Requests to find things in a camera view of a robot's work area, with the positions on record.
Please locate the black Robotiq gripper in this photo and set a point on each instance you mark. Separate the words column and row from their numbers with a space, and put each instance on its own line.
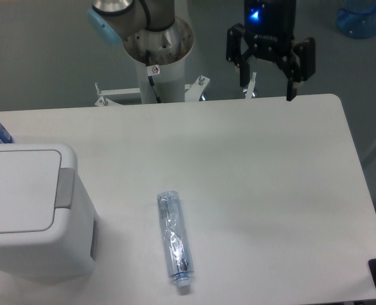
column 268, row 32

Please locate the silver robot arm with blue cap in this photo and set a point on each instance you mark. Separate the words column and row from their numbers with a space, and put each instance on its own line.
column 115, row 21

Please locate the white trash can body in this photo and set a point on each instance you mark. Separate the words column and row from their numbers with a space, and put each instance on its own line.
column 67, row 248

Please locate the white trash can lid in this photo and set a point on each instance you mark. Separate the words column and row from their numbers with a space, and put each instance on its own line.
column 34, row 183

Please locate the large blue water jug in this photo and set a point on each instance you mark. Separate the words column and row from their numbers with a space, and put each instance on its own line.
column 357, row 19

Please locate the clear empty plastic bottle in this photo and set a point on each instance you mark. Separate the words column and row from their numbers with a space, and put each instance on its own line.
column 175, row 242

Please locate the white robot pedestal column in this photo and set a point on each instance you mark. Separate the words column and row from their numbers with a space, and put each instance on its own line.
column 159, row 59

